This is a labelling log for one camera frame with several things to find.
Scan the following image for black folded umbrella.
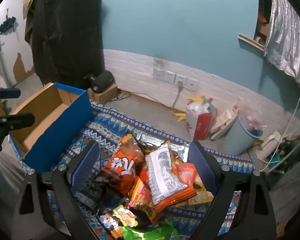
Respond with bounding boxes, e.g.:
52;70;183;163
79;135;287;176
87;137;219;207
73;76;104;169
0;9;17;34

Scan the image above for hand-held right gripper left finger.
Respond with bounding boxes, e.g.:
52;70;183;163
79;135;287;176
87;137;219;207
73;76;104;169
12;140;102;240

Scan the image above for white cable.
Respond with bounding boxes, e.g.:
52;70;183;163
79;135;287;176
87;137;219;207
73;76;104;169
262;92;300;170

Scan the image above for white plastic bag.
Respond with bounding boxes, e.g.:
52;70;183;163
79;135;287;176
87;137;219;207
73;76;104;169
186;96;217;114

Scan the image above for black hanging cloth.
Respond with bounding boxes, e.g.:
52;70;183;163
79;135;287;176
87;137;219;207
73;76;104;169
25;0;105;89

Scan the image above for white door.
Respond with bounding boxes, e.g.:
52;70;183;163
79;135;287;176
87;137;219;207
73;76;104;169
0;0;38;88

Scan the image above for banana peel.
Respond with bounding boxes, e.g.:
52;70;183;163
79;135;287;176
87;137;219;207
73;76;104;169
172;111;187;123

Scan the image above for orange white-print snack bag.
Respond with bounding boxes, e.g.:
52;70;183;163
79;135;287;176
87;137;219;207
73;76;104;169
100;134;147;197

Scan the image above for grey plug cable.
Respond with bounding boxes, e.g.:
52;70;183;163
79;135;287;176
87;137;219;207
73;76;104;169
171;81;183;114

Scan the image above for white kettle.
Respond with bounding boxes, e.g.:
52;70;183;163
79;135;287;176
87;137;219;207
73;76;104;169
249;131;283;160

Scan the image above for flat cardboard pieces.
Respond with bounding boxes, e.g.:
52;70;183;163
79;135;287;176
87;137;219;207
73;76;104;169
210;104;240;140

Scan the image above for white wall socket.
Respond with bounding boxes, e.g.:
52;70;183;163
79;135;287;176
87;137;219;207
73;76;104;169
164;71;176;83
174;74;188;85
153;67;165;80
186;77;199;90

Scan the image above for red and white bag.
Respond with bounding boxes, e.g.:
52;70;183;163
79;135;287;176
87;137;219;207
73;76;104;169
185;109;218;142

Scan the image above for silver foil curtain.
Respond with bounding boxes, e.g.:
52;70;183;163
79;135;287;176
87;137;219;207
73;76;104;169
264;0;300;94

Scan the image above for wooden window sill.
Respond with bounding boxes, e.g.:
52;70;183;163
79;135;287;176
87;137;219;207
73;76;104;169
237;32;267;53

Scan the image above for pile of snack packets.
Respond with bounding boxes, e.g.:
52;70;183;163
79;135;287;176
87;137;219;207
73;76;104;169
74;132;215;240

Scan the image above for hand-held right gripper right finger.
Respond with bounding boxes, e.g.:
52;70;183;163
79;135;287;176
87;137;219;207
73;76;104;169
189;141;277;240

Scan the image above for red yellow striped snack bag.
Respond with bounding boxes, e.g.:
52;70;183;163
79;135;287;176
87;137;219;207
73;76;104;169
126;176;165;224

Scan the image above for black snack bag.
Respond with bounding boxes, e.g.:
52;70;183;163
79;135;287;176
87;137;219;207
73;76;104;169
75;177;110;209

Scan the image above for black floor cable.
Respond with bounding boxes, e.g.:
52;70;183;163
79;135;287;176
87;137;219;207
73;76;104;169
107;91;132;103

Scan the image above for light blue trash bin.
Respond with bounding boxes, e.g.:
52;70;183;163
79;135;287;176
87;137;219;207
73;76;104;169
225;115;264;157

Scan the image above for blue cardboard box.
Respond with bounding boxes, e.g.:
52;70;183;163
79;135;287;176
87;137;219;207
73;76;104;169
9;82;95;172

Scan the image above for blue patterned mat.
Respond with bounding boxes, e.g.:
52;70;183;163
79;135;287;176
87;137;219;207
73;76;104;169
10;100;257;240

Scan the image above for green snack bag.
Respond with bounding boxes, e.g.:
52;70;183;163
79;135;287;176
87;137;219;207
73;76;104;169
121;219;180;240

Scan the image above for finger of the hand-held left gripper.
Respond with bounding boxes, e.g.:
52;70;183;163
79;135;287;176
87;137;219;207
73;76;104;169
0;85;21;103
0;113;36;152

